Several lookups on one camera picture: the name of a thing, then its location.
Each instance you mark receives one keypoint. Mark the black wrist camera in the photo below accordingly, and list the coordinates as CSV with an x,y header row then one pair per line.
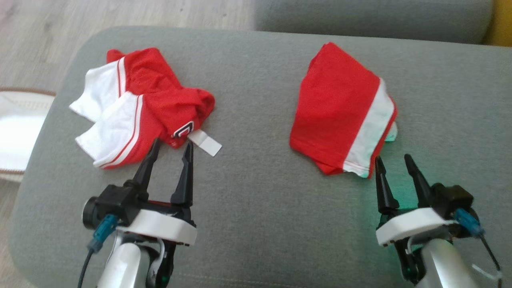
x,y
452,200
110,204

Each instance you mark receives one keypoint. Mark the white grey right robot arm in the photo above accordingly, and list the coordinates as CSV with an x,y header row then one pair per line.
x,y
444,264

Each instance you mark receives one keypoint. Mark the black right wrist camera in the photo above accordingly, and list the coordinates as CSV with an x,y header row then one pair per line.
x,y
452,200

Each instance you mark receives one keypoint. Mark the red white lettered jersey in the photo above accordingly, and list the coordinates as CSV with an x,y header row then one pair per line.
x,y
160,104

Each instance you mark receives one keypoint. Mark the wide yellow sofa back cushion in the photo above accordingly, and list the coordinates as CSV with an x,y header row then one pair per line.
x,y
500,24

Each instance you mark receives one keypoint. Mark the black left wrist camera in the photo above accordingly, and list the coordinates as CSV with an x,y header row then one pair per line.
x,y
110,204

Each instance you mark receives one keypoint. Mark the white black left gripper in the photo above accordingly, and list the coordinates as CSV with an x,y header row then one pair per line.
x,y
164,226

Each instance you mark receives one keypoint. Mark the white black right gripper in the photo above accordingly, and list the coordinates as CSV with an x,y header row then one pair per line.
x,y
412,226

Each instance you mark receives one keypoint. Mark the red white garment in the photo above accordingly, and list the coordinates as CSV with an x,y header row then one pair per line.
x,y
336,104

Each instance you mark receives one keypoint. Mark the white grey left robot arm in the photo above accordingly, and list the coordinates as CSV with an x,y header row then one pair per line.
x,y
124,264

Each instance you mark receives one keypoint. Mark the grey sofa seat cushion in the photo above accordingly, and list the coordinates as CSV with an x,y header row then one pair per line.
x,y
256,192

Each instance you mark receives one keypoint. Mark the white rug with brown edge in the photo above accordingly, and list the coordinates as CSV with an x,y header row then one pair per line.
x,y
20,132

